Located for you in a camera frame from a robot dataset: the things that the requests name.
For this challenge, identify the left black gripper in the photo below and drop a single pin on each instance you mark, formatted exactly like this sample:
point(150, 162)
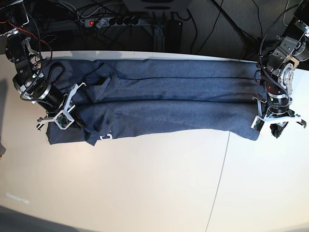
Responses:
point(277, 104)

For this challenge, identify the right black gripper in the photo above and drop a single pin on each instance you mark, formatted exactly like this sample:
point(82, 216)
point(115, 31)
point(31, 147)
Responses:
point(53, 101)

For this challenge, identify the blue heathered T-shirt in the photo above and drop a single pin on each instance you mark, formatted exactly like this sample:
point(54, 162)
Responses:
point(128, 98)

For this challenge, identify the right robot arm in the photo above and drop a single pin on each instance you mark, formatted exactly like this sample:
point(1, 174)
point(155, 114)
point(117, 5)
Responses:
point(30, 81)

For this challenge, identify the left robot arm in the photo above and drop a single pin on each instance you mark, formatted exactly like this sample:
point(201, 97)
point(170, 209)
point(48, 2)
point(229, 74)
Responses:
point(276, 66)

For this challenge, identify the black power adapter brick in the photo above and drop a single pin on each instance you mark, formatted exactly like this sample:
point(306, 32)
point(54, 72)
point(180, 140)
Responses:
point(173, 35)

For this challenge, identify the grey box under table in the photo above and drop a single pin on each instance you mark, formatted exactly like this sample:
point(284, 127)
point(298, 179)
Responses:
point(156, 5)

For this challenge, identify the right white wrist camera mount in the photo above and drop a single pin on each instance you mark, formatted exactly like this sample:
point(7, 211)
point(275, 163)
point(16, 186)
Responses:
point(63, 119)

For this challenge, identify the black camera tripod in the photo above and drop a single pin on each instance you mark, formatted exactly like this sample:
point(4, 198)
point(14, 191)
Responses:
point(251, 43)

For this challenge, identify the power strip with red switch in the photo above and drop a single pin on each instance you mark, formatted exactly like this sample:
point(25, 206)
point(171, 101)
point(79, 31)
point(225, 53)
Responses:
point(105, 22)

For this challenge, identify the aluminium table frame post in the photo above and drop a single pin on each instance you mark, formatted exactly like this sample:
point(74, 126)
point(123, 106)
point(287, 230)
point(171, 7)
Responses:
point(154, 23)

